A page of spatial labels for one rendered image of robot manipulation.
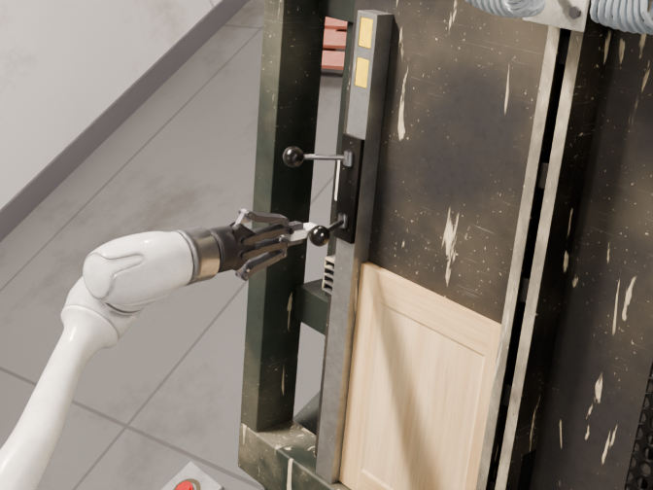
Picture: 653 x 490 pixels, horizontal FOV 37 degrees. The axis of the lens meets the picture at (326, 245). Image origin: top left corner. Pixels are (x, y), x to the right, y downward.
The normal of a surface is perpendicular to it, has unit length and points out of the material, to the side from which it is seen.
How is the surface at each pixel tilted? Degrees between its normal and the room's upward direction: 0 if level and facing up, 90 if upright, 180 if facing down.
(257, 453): 59
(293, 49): 90
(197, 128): 0
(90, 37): 90
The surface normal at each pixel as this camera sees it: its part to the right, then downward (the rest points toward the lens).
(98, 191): -0.32, -0.70
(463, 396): -0.75, 0.18
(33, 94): 0.78, 0.19
